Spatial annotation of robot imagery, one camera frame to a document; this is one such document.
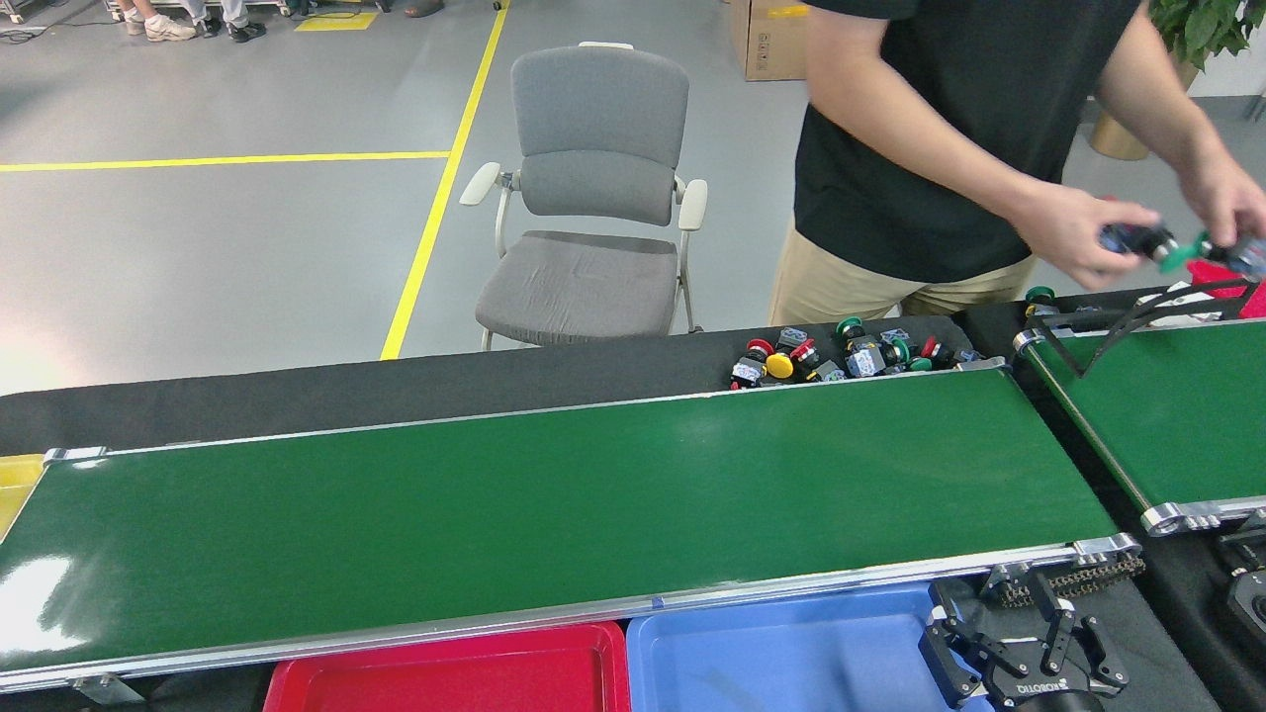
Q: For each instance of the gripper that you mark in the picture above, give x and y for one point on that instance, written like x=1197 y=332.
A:
x=1048 y=697

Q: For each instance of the person's left forearm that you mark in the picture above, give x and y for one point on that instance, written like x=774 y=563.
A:
x=1152 y=89

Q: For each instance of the person's right forearm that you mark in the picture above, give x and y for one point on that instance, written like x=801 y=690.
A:
x=920 y=148

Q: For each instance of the black conveyor motor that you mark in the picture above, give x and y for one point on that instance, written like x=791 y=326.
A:
x=1248 y=593

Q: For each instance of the blue plastic tray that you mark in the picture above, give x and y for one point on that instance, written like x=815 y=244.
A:
x=771 y=653

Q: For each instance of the short green conveyor belt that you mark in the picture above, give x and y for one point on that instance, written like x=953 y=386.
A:
x=1187 y=415

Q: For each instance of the long green conveyor belt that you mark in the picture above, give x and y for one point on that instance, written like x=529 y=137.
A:
x=593 y=494

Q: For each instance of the red plastic tray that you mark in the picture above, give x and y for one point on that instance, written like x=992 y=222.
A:
x=445 y=682

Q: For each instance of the yellow plastic tray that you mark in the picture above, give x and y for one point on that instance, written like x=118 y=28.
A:
x=15 y=489

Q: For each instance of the person's right hand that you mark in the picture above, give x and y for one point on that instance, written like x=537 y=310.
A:
x=1068 y=232

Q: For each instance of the person's left hand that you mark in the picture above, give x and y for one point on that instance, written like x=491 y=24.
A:
x=1231 y=198

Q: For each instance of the red bin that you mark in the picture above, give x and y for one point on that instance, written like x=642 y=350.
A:
x=1221 y=272

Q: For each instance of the potted plant gold pot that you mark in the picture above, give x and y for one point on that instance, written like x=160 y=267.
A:
x=1202 y=25

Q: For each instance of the brown cardboard box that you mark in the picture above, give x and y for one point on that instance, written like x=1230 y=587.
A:
x=771 y=40

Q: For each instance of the grey office chair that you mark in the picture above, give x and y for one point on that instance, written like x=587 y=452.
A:
x=598 y=109

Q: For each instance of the black guide bracket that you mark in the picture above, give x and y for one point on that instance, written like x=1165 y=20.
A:
x=1084 y=370

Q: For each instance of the grey blue switch block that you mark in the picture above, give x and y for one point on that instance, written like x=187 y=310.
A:
x=827 y=372
x=969 y=356

